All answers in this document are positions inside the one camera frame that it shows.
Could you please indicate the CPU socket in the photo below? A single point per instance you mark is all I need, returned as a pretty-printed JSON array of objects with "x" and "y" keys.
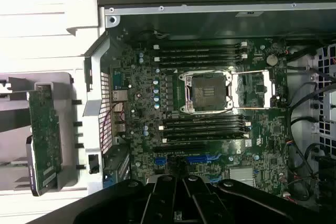
[{"x": 207, "y": 91}]

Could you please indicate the perforated metal disk bay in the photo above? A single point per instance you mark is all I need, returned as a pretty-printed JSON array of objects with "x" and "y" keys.
[{"x": 326, "y": 98}]

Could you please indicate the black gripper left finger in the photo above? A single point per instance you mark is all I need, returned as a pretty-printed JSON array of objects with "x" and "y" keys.
[{"x": 160, "y": 203}]

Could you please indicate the black RAM slot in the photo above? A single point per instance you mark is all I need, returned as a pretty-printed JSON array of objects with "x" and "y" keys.
[
  {"x": 199, "y": 64},
  {"x": 204, "y": 131},
  {"x": 204, "y": 137},
  {"x": 199, "y": 52},
  {"x": 199, "y": 58},
  {"x": 199, "y": 47},
  {"x": 204, "y": 119},
  {"x": 204, "y": 125}
]

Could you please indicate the open black PC case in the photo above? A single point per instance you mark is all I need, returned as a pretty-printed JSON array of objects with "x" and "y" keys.
[{"x": 236, "y": 11}]

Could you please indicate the silver chipset heatsink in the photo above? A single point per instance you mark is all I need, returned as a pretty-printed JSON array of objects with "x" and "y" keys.
[{"x": 242, "y": 176}]

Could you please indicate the open metal socket cover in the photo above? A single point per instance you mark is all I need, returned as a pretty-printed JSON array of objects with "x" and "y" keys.
[{"x": 266, "y": 90}]

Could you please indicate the black plastic shroud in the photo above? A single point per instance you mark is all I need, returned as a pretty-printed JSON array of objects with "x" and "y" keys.
[{"x": 328, "y": 174}]

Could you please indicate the green motherboard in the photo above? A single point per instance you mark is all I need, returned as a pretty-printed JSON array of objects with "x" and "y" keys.
[{"x": 147, "y": 98}]

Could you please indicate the grey parts rack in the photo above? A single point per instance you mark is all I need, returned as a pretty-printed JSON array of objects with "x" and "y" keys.
[{"x": 68, "y": 98}]

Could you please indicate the blue expansion slot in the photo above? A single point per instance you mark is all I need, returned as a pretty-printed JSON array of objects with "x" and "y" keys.
[{"x": 199, "y": 159}]

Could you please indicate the blue card retention latch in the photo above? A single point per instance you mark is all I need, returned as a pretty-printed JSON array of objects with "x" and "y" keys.
[{"x": 108, "y": 182}]

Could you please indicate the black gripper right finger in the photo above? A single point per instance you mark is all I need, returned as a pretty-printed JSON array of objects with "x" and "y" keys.
[{"x": 204, "y": 203}]

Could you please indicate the round coin battery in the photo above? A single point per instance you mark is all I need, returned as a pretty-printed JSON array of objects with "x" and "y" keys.
[{"x": 272, "y": 59}]

